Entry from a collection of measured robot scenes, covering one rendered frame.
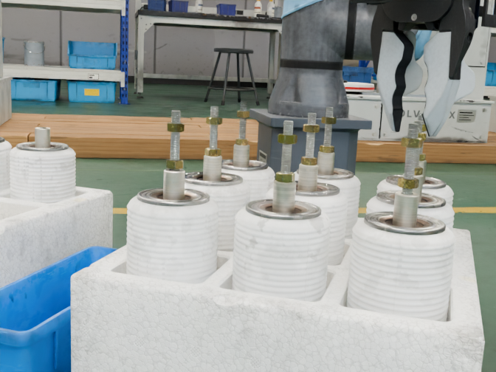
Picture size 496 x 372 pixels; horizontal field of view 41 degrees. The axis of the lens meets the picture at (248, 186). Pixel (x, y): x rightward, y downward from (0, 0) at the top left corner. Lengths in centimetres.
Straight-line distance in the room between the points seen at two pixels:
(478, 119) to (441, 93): 244
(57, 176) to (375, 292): 55
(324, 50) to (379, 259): 64
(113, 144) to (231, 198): 179
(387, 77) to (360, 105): 216
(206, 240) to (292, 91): 57
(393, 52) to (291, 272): 22
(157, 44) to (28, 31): 163
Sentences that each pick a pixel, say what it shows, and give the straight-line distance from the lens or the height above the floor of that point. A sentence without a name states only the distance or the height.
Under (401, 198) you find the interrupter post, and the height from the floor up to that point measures 28.
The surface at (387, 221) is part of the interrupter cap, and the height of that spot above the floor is 25.
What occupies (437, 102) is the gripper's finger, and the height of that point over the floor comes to 37.
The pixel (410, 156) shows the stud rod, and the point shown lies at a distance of 62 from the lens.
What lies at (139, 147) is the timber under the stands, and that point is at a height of 4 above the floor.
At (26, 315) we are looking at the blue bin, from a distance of 87.
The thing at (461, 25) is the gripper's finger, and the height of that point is 43.
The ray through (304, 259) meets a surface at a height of 21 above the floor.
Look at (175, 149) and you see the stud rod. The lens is 68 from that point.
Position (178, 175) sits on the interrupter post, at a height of 28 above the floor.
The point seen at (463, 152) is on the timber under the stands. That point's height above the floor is 5.
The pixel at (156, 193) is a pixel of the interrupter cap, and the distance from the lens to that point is 70.
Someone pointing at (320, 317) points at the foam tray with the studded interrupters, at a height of 18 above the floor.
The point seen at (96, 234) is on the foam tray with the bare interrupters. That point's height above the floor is 12.
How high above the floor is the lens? 40
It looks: 11 degrees down
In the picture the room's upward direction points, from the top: 3 degrees clockwise
